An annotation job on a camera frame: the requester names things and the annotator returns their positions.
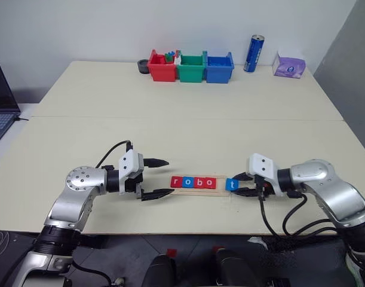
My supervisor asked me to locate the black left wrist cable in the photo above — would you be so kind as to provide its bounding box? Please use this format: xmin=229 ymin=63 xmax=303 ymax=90
xmin=95 ymin=139 xmax=133 ymax=168

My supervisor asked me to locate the dark rounded shape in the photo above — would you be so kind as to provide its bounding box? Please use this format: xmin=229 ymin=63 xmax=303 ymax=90
xmin=143 ymin=254 xmax=177 ymax=287
xmin=213 ymin=250 xmax=272 ymax=287

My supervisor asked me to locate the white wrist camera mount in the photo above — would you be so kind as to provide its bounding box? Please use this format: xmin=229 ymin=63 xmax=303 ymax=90
xmin=118 ymin=150 xmax=144 ymax=196
xmin=247 ymin=153 xmax=286 ymax=197

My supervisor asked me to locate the red plastic bin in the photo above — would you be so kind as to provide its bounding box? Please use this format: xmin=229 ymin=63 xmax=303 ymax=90
xmin=147 ymin=49 xmax=179 ymax=83

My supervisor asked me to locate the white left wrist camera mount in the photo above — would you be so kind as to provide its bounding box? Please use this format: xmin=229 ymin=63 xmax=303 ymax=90
xmin=118 ymin=150 xmax=144 ymax=196

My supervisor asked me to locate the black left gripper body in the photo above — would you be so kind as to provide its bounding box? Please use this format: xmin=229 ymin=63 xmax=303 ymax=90
xmin=124 ymin=171 xmax=145 ymax=201

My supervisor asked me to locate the tall blue drink can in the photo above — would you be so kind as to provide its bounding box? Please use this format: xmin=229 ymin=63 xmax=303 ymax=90
xmin=243 ymin=34 xmax=266 ymax=74

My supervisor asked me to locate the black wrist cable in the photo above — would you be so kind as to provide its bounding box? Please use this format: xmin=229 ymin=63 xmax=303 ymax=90
xmin=257 ymin=191 xmax=340 ymax=239
xmin=95 ymin=139 xmax=133 ymax=168

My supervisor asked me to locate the dark open laptop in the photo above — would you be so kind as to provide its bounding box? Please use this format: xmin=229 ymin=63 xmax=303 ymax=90
xmin=0 ymin=61 xmax=22 ymax=150

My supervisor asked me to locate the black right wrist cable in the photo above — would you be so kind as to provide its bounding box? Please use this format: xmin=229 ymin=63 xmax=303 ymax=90
xmin=257 ymin=191 xmax=340 ymax=239

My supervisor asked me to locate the blue plastic bin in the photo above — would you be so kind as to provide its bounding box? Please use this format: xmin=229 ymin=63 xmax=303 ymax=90
xmin=204 ymin=51 xmax=235 ymax=84

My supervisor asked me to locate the green plastic bin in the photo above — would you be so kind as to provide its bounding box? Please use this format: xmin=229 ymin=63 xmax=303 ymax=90
xmin=176 ymin=51 xmax=207 ymax=83

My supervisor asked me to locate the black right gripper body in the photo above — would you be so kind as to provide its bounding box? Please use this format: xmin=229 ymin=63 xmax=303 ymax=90
xmin=253 ymin=175 xmax=279 ymax=201

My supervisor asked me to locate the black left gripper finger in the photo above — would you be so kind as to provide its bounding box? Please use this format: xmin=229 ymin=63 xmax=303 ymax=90
xmin=143 ymin=158 xmax=170 ymax=168
xmin=140 ymin=188 xmax=175 ymax=202

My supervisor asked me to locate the black round holder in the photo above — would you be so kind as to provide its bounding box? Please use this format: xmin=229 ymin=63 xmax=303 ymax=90
xmin=137 ymin=59 xmax=151 ymax=75

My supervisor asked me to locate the purple tissue pack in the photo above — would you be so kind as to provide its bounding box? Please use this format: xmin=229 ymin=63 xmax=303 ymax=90
xmin=272 ymin=50 xmax=307 ymax=79

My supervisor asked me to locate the flat wooden letter tray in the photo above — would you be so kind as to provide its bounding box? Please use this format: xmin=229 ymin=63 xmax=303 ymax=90
xmin=169 ymin=174 xmax=231 ymax=197

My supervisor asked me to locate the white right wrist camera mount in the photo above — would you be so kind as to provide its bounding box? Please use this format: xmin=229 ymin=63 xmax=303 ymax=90
xmin=247 ymin=153 xmax=286 ymax=197

